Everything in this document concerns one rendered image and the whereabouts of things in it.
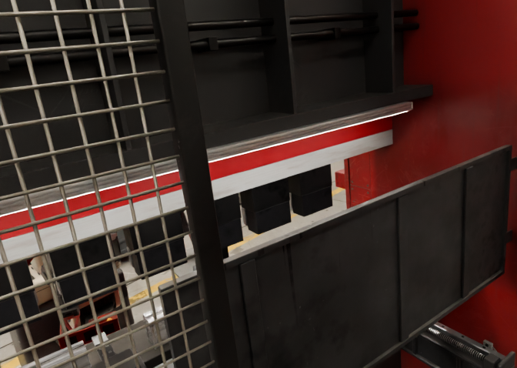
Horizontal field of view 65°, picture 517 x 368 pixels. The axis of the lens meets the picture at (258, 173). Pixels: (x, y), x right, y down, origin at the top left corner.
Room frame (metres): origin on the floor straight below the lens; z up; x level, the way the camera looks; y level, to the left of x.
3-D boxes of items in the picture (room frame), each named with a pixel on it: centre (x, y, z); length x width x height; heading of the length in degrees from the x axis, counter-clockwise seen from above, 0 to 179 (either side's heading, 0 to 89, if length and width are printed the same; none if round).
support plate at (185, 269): (1.32, 0.26, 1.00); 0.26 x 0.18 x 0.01; 32
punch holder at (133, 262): (1.10, 0.33, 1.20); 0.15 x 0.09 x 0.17; 122
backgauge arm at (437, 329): (1.11, -0.41, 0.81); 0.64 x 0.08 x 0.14; 32
